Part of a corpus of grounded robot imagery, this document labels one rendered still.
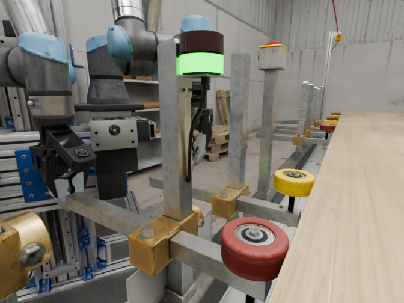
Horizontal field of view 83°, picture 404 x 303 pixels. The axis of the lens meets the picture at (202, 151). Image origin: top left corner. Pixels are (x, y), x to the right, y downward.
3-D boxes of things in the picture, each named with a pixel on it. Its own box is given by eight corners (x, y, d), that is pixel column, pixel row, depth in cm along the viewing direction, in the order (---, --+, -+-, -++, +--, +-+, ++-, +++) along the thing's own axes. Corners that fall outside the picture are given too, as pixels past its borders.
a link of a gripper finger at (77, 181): (73, 201, 57) (68, 165, 54) (87, 207, 54) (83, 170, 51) (60, 206, 54) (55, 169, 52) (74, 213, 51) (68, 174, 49)
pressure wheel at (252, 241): (208, 315, 29) (209, 235, 26) (234, 274, 36) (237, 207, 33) (271, 351, 25) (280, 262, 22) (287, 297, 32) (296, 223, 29)
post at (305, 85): (294, 159, 147) (302, 81, 135) (295, 157, 150) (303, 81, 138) (300, 160, 145) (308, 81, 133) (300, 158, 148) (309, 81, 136)
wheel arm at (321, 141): (255, 139, 154) (256, 133, 153) (257, 138, 156) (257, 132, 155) (329, 146, 131) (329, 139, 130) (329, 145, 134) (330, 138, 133)
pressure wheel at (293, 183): (285, 234, 46) (290, 180, 43) (264, 214, 54) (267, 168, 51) (317, 227, 48) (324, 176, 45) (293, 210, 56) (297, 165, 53)
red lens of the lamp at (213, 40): (170, 53, 30) (169, 35, 29) (195, 59, 35) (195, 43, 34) (209, 48, 27) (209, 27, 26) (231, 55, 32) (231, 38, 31)
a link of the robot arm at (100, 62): (86, 76, 85) (81, 36, 82) (122, 77, 92) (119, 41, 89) (91, 74, 75) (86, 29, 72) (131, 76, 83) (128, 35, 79)
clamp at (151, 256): (129, 264, 35) (127, 235, 33) (183, 223, 46) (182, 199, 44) (157, 279, 32) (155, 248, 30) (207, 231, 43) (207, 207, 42)
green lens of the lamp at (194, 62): (171, 73, 31) (170, 55, 30) (195, 76, 36) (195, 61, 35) (209, 70, 28) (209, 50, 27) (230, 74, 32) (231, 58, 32)
